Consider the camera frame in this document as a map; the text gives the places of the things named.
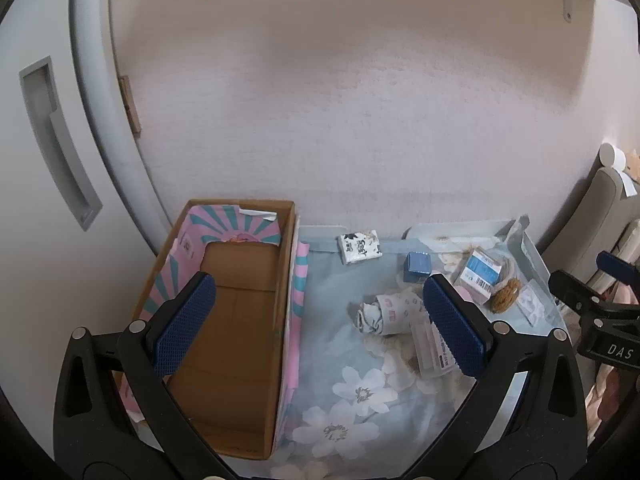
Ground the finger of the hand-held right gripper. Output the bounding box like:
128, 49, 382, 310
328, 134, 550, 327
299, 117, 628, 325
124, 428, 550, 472
547, 270, 608, 317
596, 250, 640, 307

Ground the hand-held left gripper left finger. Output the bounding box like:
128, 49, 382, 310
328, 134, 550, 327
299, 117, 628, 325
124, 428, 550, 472
52, 271, 236, 480

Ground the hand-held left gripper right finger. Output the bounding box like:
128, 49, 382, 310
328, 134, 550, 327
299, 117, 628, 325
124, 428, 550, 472
400, 272, 588, 480

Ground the cardboard box with pink flaps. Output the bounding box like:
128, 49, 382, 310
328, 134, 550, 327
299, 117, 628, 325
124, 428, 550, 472
112, 198, 312, 461

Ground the blue and white carton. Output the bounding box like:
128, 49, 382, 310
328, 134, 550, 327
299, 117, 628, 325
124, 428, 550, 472
452, 247, 507, 307

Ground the clear plastic packet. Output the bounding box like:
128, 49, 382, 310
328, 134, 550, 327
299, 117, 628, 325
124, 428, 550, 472
410, 321, 464, 379

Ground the clear plastic bag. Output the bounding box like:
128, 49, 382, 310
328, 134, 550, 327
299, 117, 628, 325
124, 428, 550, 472
515, 280, 562, 327

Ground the beige chair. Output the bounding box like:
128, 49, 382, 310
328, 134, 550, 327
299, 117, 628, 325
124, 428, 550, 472
542, 165, 640, 283

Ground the pink floral cloth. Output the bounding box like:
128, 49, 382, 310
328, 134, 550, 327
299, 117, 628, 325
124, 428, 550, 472
584, 360, 640, 443

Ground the brown round woven pad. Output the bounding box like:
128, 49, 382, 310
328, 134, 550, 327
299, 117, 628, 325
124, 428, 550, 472
489, 277, 524, 314

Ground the rolled white printed cloth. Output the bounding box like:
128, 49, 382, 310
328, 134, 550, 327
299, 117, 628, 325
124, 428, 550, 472
348, 292, 431, 337

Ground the small blue cube box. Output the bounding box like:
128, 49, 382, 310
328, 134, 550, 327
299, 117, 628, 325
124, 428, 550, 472
403, 251, 432, 284

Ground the white plastic tray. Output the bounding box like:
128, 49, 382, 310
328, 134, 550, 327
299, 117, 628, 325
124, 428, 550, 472
401, 217, 572, 334

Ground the white paper roll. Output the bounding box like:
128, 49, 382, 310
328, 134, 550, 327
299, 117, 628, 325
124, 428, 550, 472
597, 142, 630, 171

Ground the light blue floral bedsheet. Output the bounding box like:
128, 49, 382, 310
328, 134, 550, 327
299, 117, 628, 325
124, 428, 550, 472
272, 225, 576, 480

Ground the floral tissue packet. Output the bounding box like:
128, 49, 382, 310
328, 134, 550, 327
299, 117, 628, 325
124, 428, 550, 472
339, 231, 384, 265

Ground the white door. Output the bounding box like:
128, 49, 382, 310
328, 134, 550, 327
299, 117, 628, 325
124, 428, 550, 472
0, 0, 176, 413

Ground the beige door hinge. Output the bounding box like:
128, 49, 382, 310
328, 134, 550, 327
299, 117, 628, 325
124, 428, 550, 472
118, 75, 143, 135

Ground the grey recessed door handle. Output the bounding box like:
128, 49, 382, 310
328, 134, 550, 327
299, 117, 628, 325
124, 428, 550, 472
19, 56, 104, 232

